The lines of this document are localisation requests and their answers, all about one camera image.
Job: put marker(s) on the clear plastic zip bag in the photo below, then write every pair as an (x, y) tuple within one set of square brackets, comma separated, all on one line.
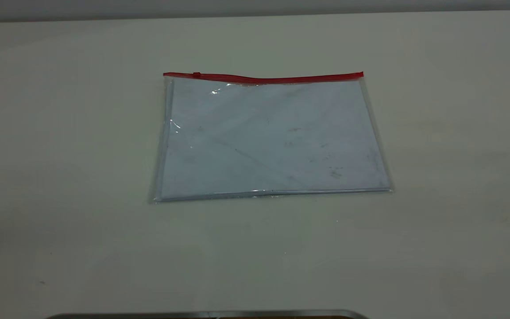
[(272, 141)]

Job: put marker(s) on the grey metal bar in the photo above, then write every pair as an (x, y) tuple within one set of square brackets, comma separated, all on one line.
[(202, 315)]

